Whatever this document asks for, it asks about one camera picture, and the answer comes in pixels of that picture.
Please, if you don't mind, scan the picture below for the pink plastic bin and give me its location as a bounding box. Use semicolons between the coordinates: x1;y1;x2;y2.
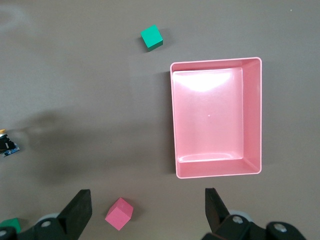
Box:
169;56;263;180

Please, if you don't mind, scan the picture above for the pink foam cube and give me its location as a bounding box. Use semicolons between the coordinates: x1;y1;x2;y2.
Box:
104;197;134;231

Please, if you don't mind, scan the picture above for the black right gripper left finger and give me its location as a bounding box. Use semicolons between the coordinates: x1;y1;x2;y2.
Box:
0;189;93;240

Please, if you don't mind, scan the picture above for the orange capped push button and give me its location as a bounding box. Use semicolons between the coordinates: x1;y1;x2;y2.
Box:
0;128;21;158

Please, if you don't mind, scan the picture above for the green foam cube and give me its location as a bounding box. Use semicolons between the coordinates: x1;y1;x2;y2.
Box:
139;24;164;52
0;217;21;232

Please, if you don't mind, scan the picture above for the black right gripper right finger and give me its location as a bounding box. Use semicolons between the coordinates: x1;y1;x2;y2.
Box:
201;187;307;240

